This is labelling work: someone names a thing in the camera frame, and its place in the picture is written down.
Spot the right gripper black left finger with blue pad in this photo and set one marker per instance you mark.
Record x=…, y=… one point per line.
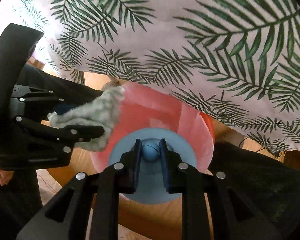
x=87, y=200

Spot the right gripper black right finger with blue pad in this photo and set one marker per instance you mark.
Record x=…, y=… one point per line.
x=212, y=208

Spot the palm leaf tablecloth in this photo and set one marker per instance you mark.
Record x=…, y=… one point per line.
x=236, y=60

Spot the person's left hand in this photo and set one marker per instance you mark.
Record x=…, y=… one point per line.
x=5, y=177

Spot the grey fluffy cloth wad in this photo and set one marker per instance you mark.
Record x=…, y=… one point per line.
x=103, y=111

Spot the red trash bin pink liner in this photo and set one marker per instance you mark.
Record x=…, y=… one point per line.
x=144, y=107

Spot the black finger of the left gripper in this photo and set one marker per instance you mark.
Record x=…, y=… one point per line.
x=73, y=93
x=71, y=133

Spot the blue silicone lid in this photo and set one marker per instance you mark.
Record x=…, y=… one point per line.
x=151, y=188

